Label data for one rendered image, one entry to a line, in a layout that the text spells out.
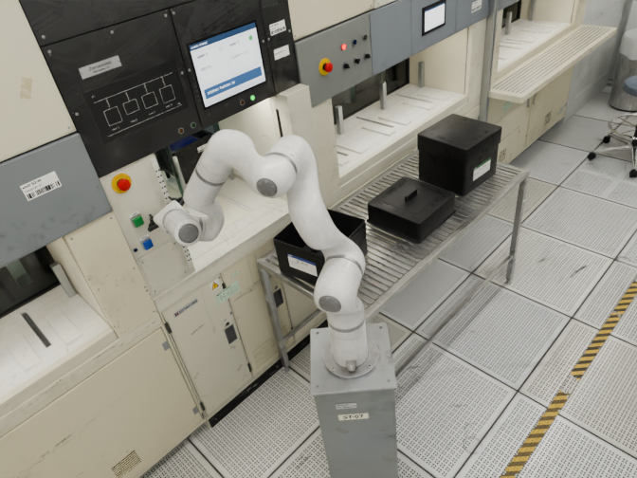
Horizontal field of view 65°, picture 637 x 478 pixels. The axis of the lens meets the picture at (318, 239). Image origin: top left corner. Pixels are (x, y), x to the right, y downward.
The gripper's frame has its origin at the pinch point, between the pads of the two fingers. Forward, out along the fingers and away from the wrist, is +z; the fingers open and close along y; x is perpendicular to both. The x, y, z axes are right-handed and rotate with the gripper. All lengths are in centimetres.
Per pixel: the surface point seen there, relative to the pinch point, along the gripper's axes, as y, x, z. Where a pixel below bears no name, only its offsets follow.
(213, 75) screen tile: 43.7, 23.7, 0.4
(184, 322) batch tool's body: -25, -45, 10
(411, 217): 73, -68, -19
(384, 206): 71, -64, -4
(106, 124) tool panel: 4.9, 34.1, -8.0
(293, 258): 24, -47, -9
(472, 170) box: 115, -79, -12
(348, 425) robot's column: -6, -81, -57
